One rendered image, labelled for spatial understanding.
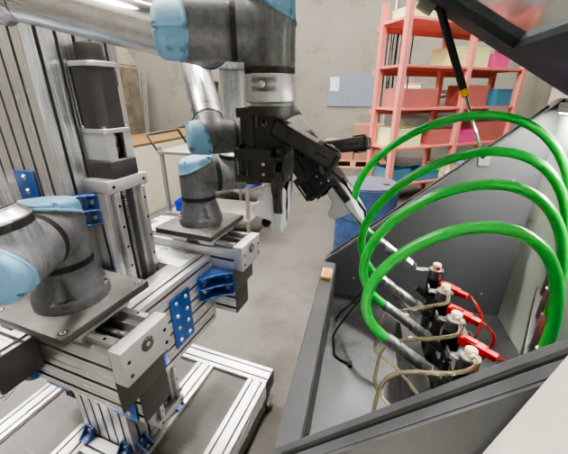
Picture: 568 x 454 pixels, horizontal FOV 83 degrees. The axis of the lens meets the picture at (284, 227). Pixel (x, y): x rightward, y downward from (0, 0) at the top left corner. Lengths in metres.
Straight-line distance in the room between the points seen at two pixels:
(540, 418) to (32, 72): 1.02
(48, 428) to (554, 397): 1.70
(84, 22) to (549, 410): 0.76
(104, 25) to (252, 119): 0.28
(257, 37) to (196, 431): 1.41
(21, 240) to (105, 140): 0.38
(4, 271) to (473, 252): 1.06
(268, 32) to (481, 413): 0.51
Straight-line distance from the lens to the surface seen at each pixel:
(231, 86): 1.06
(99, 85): 0.94
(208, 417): 1.59
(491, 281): 1.14
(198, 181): 1.08
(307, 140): 0.49
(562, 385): 0.39
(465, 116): 0.64
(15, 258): 0.63
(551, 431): 0.40
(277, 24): 0.49
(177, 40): 0.50
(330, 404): 0.81
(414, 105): 4.80
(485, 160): 0.99
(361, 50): 8.28
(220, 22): 0.49
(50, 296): 0.81
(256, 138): 0.52
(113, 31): 0.66
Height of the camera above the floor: 1.46
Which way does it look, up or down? 23 degrees down
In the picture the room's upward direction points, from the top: straight up
